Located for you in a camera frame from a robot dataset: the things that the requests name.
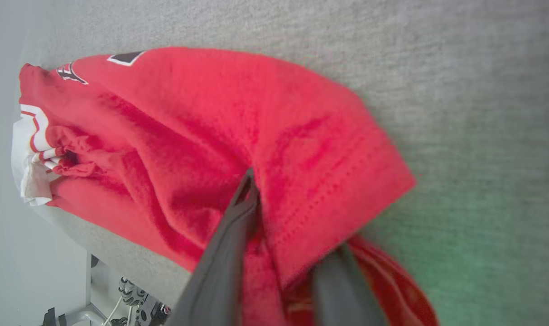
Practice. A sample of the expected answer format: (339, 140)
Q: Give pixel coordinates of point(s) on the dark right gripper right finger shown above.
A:
(347, 299)

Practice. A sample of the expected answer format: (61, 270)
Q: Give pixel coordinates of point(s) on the grey fabric table cover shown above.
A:
(437, 68)

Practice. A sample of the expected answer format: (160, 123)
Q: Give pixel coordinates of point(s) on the red and white jersey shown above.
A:
(188, 127)

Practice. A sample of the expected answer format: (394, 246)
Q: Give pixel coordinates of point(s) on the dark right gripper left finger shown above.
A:
(220, 271)

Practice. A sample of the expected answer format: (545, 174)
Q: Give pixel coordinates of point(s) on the black robot base mechanism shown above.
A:
(150, 310)

